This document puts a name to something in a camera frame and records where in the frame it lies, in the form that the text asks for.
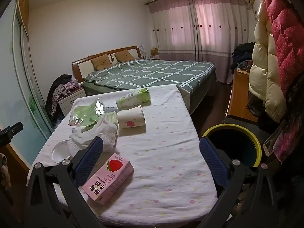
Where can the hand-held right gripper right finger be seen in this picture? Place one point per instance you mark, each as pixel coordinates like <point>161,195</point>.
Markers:
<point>213,161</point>

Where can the white nightstand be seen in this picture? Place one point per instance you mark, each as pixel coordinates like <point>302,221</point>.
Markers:
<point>68,102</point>

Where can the white paper towel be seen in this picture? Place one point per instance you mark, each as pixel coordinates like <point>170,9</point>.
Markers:
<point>104,133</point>

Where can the green plastic bag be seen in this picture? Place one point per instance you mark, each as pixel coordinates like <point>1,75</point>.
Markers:
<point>86,112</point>

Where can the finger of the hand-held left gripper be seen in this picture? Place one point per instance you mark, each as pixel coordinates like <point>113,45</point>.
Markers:
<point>10,130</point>

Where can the pink dotted quilted jacket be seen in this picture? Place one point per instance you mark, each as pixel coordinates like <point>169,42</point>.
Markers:
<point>285,35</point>

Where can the pile of dark clothes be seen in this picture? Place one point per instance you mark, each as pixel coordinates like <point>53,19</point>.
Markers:
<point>242,54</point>

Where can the cream down jacket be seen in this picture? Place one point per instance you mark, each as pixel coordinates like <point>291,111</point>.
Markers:
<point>261,71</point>

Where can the pink white curtain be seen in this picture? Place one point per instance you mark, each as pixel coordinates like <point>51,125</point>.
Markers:
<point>173,26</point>
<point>218,28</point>

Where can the pile of mixed clothes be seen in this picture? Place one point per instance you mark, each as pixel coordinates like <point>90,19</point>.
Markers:
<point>58,87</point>

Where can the sliding door wardrobe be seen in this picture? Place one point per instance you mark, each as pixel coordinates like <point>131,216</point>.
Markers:
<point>19,76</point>

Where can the green plaid quilt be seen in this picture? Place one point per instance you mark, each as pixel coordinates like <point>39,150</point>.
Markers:
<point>152,72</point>

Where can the brown bear pillow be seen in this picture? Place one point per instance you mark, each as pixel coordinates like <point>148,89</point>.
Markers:
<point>124,56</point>
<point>101,62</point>

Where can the wooden bed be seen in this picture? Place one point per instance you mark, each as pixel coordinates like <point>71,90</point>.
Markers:
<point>78,67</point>

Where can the white strawberry paper cup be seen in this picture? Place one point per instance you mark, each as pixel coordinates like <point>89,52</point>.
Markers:
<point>130,118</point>

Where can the yellow-rimmed dark bin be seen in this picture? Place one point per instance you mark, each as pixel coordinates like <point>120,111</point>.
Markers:
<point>257,147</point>

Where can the white floral tablecloth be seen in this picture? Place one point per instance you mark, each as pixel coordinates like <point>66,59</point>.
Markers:
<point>166,152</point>

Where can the pink strawberry milk carton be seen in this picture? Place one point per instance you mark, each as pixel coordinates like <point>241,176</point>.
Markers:
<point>108,180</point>

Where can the small tan box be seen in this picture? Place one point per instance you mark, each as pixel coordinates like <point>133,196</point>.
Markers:
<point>154,51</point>

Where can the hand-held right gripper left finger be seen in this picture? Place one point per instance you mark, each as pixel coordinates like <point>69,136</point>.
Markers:
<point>89,161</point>

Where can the wooden dresser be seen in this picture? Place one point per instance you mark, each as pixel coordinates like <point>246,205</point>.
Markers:
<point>239,97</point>

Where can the clear bag with pink cloth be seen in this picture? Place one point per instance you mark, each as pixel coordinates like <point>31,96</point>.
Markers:
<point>287,137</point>

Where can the white plastic lid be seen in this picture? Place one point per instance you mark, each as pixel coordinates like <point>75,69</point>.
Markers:
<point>58,152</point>

